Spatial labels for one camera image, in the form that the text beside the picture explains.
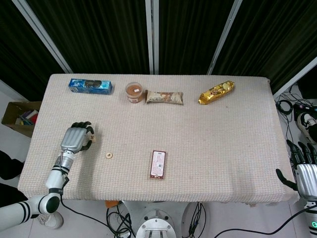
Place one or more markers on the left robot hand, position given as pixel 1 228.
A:
pixel 73 140

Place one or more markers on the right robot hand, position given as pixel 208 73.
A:
pixel 308 179

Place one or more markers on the wooden chess piece dark character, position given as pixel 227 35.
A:
pixel 109 155
pixel 92 136

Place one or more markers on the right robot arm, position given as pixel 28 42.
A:
pixel 311 219

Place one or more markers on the grey round robot base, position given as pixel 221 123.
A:
pixel 157 224

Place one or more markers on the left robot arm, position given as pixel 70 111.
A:
pixel 55 177

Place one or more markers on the colourful booklets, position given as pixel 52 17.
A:
pixel 27 117

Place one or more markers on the white black sneaker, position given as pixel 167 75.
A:
pixel 305 124

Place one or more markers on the blue cookie box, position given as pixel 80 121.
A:
pixel 90 86

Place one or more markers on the brown cardboard box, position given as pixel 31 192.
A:
pixel 10 119

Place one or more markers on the black cloth object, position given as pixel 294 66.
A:
pixel 10 168

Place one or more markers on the orange tag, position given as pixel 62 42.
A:
pixel 111 203

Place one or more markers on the clear plastic snack jar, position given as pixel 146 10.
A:
pixel 134 91

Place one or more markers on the plain white shoe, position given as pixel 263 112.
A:
pixel 53 220

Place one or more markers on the maroon chocolate bar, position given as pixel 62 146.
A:
pixel 158 164

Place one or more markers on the black equipment box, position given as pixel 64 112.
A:
pixel 308 86

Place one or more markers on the beige waffle tablecloth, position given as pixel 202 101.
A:
pixel 173 129

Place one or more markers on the beige snack packet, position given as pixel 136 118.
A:
pixel 164 97

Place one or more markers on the black curtain panel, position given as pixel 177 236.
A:
pixel 270 32
pixel 99 32
pixel 190 32
pixel 15 49

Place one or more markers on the gold snack packet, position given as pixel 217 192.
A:
pixel 216 92

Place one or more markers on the white curved chassis panel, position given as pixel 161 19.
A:
pixel 187 218

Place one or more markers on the grey metal frame post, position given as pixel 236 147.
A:
pixel 294 77
pixel 42 34
pixel 152 37
pixel 224 37

